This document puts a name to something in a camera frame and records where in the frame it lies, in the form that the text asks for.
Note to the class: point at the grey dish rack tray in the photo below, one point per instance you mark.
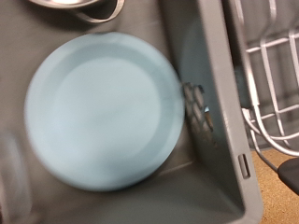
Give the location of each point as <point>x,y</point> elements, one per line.
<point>283,77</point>

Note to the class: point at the grey plastic crate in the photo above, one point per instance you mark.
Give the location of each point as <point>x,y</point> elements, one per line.
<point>215,93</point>

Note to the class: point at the stainless steel cup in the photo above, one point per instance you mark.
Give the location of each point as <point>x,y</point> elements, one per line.
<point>102,14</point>

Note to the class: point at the light blue plate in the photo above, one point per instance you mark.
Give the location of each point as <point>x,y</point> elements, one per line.
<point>106,115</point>

